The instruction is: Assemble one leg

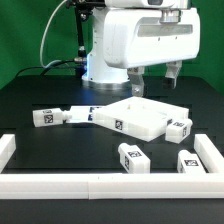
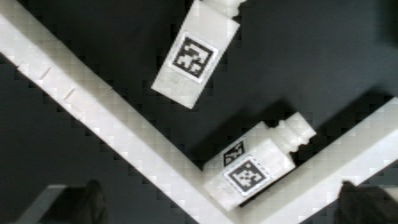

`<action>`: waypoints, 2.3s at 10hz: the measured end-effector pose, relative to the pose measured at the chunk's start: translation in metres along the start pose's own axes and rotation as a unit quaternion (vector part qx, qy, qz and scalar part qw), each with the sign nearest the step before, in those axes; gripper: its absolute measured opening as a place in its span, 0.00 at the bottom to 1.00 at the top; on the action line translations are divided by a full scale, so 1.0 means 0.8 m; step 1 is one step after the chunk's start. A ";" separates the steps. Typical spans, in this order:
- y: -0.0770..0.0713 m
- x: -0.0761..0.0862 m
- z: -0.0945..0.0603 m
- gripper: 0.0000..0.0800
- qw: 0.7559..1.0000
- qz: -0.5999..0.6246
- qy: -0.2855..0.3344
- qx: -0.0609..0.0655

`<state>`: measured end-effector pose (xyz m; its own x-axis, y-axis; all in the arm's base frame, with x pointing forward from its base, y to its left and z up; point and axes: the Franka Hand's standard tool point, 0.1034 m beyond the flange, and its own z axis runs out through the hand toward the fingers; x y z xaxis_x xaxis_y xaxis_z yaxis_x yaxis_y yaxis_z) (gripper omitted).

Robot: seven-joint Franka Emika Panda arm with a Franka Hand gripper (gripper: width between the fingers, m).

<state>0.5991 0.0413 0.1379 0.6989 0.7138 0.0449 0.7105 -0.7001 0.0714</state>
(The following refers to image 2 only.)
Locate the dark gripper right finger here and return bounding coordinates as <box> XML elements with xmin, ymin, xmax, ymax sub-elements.
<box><xmin>333</xmin><ymin>181</ymin><xmax>398</xmax><ymax>224</ymax></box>

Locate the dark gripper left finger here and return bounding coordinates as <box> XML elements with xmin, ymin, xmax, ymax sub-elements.
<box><xmin>15</xmin><ymin>180</ymin><xmax>108</xmax><ymax>224</ymax></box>

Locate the white leg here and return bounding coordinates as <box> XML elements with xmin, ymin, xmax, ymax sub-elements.
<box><xmin>202</xmin><ymin>113</ymin><xmax>316</xmax><ymax>211</ymax></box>
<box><xmin>150</xmin><ymin>0</ymin><xmax>246</xmax><ymax>109</ymax></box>

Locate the white U-shaped fence frame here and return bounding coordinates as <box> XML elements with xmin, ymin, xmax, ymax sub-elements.
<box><xmin>0</xmin><ymin>0</ymin><xmax>398</xmax><ymax>224</ymax></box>

